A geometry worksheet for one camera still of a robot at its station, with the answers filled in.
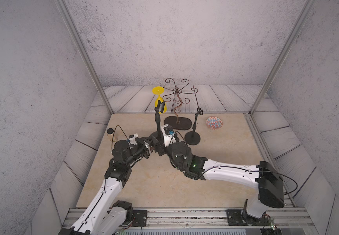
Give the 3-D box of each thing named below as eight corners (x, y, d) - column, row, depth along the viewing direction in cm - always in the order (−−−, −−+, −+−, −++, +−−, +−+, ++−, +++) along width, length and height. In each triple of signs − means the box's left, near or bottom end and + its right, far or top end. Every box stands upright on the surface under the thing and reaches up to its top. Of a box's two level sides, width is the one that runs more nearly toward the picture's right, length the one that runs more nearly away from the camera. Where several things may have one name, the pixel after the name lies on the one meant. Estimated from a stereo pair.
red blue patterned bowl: (210, 132, 111) (211, 127, 107) (204, 122, 117) (205, 117, 113) (222, 128, 113) (224, 124, 109) (215, 119, 120) (216, 114, 116)
